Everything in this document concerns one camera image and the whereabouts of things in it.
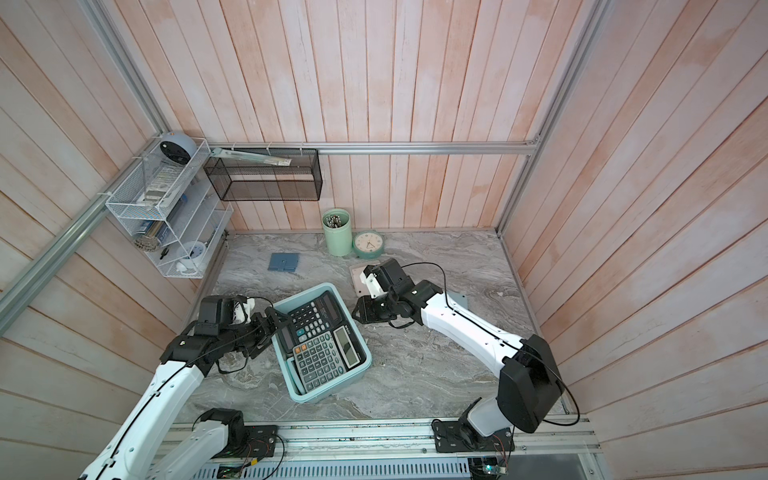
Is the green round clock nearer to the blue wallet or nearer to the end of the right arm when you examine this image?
the blue wallet

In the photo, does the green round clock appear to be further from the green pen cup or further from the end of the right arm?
the end of the right arm

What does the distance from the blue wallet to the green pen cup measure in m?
0.13

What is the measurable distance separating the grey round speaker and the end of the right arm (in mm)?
617

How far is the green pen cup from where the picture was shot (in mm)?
1028

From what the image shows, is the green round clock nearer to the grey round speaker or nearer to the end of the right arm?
the end of the right arm

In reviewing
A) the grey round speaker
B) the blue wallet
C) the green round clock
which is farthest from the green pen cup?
the grey round speaker

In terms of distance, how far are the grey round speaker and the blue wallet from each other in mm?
426

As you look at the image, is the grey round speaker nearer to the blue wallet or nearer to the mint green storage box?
the blue wallet

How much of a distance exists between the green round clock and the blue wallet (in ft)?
0.76
